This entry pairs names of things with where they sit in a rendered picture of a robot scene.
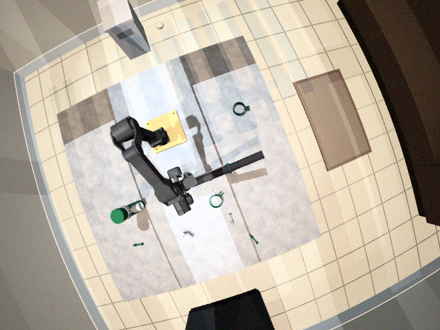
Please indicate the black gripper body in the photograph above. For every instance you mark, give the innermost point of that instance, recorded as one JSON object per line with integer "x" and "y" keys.
{"x": 174, "y": 173}

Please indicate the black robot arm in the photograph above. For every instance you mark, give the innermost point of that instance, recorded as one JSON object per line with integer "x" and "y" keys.
{"x": 165, "y": 190}

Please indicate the green post with cap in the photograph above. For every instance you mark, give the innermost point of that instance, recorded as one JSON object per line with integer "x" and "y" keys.
{"x": 120, "y": 214}

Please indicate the black cylindrical rod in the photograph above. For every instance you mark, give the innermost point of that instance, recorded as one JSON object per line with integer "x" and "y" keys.
{"x": 233, "y": 166}

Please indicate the white cylinder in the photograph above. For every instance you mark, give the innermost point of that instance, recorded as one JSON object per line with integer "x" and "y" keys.
{"x": 187, "y": 236}

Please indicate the grey metal cup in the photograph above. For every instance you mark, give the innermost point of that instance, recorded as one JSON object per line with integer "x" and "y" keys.
{"x": 135, "y": 208}

